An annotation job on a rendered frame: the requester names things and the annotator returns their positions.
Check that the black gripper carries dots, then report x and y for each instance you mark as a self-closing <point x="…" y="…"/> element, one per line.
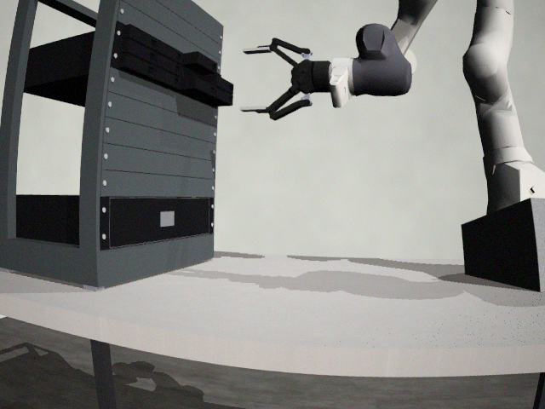
<point x="302" y="75"/>

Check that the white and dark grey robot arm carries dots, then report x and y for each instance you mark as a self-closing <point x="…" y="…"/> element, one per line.
<point x="382" y="70"/>

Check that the dark grey server rack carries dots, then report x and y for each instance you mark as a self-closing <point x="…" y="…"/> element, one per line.
<point x="136" y="119"/>

